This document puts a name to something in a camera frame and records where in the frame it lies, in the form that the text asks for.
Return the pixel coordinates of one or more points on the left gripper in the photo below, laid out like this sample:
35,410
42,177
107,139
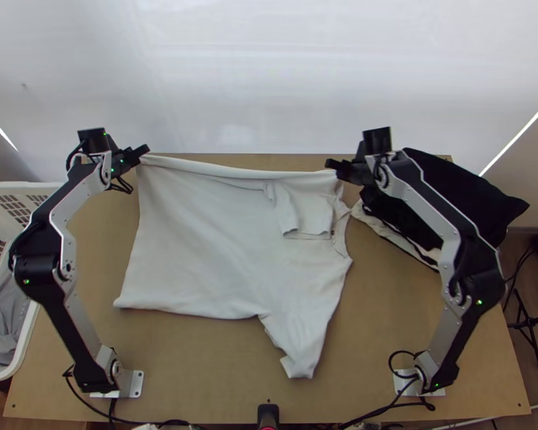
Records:
123,159

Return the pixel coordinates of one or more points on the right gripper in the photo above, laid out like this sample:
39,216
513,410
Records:
358,172

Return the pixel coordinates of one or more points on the white t-shirt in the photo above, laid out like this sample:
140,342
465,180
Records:
215,251

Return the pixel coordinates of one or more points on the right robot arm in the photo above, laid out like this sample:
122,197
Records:
457,251

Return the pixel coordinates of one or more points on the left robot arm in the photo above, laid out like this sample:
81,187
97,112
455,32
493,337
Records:
62,286

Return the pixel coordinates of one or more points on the pile of folded clothes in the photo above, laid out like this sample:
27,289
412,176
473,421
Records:
466,197

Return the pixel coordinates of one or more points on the white laundry basket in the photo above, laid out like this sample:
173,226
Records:
9,210

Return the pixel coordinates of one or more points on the grey garment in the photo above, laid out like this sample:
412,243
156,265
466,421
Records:
0,322

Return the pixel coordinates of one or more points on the black tripod stand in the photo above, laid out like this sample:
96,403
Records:
527,320

